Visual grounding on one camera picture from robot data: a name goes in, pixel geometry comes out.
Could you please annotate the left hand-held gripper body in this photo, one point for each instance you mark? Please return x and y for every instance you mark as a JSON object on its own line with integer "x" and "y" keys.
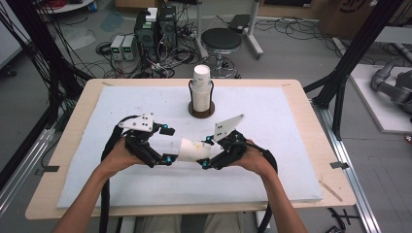
{"x": 142, "y": 145}

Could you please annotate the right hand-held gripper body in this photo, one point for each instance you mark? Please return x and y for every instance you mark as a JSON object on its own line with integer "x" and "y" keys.
{"x": 233, "y": 147}

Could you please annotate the single white paper cup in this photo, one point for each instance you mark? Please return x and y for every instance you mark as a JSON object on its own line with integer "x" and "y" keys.
{"x": 192, "y": 150}

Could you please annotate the dark brown cup holder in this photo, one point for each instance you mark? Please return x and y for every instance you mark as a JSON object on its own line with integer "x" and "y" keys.
{"x": 201, "y": 114}

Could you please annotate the stack of white paper cups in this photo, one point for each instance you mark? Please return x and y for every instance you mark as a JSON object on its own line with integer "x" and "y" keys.
{"x": 201, "y": 93}

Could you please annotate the person's left hand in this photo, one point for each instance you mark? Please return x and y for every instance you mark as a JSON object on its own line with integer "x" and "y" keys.
{"x": 120, "y": 157}

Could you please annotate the person's right hand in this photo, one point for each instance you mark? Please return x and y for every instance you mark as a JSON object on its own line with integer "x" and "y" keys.
{"x": 256, "y": 160}

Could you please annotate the white foam mat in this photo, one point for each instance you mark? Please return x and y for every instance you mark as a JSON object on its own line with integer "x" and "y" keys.
{"x": 194, "y": 187}

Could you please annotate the person's right leg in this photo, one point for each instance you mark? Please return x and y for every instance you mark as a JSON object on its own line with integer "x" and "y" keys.
{"x": 223, "y": 224}

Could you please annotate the person's leg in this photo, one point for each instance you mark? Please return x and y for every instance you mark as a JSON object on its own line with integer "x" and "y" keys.
{"x": 223, "y": 224}
{"x": 158, "y": 225}

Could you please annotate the person's left leg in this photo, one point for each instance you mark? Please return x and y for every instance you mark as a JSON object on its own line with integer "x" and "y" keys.
{"x": 158, "y": 225}

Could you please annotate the white table leg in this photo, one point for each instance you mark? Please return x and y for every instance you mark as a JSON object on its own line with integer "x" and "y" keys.
{"x": 259, "y": 217}

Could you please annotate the grey power supply unit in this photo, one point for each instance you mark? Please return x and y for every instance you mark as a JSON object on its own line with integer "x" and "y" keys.
{"x": 129, "y": 48}
{"x": 116, "y": 47}

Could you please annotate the black computer tower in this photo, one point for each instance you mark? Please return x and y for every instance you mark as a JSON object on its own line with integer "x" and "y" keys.
{"x": 167, "y": 29}
{"x": 145, "y": 39}

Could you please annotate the black tape piece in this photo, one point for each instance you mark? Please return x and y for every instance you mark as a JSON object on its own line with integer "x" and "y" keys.
{"x": 51, "y": 168}
{"x": 339, "y": 165}

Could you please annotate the light wooden table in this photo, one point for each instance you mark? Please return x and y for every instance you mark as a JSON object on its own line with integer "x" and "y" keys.
{"x": 330, "y": 142}

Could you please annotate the black round stool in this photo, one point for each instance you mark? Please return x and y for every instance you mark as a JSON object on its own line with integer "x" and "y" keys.
{"x": 221, "y": 39}

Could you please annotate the thin wooden stick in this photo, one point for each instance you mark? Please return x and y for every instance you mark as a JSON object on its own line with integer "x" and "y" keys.
{"x": 330, "y": 191}

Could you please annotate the small white box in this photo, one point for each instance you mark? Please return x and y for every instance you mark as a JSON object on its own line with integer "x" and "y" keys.
{"x": 151, "y": 14}

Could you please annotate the black flat device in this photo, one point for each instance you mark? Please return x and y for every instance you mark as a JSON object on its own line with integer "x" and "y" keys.
{"x": 239, "y": 23}

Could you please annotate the white platform board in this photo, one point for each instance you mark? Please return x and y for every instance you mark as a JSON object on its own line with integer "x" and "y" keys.
{"x": 382, "y": 110}

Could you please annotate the brown cardboard box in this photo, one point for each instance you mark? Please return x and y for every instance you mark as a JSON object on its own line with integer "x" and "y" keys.
{"x": 353, "y": 16}

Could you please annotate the aluminium floor rail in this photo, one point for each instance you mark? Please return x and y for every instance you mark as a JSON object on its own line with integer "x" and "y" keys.
{"x": 350, "y": 168}
{"x": 22, "y": 168}

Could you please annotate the black metal frame post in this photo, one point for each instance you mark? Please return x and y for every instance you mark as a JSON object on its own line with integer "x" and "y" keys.
{"x": 356, "y": 48}
{"x": 42, "y": 45}

